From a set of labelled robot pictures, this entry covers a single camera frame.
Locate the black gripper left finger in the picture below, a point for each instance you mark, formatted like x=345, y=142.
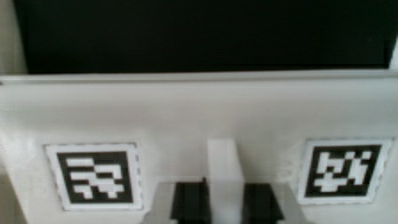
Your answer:
x=181, y=203

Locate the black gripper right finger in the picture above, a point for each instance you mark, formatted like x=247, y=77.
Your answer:
x=270, y=205

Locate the white door panel with tags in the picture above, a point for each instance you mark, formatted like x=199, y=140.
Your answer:
x=108, y=132

